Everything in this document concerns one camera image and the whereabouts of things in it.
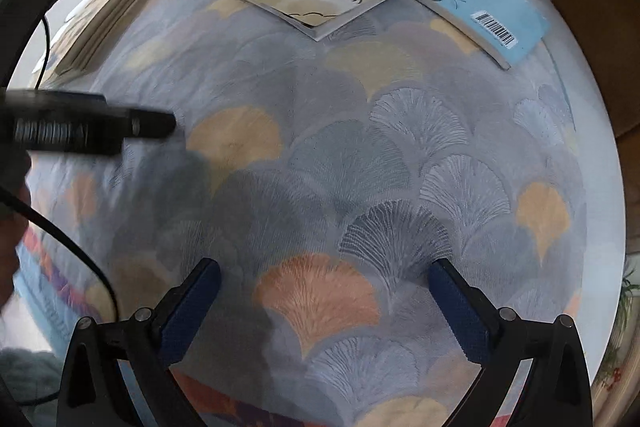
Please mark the light teal left sleeve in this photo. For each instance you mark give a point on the light teal left sleeve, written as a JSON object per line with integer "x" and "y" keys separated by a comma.
{"x": 31, "y": 376}

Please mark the light blue book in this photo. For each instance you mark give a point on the light blue book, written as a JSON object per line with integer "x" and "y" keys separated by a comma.
{"x": 507, "y": 30}

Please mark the stack of books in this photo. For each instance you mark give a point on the stack of books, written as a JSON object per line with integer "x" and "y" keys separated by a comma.
{"x": 84, "y": 30}

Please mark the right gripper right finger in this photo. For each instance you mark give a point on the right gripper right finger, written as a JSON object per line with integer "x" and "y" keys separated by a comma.
{"x": 556, "y": 391}

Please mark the brown wooden cabinet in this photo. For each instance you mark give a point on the brown wooden cabinet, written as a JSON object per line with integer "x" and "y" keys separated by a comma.
{"x": 608, "y": 33}

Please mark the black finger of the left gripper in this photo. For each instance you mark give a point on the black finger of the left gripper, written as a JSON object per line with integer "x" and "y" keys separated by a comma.
{"x": 147, "y": 124}

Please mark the patterned fan-motif mat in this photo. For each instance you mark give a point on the patterned fan-motif mat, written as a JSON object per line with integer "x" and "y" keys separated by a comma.
{"x": 323, "y": 177}

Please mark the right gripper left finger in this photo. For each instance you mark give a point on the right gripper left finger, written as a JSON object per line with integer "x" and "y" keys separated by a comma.
{"x": 93, "y": 391}

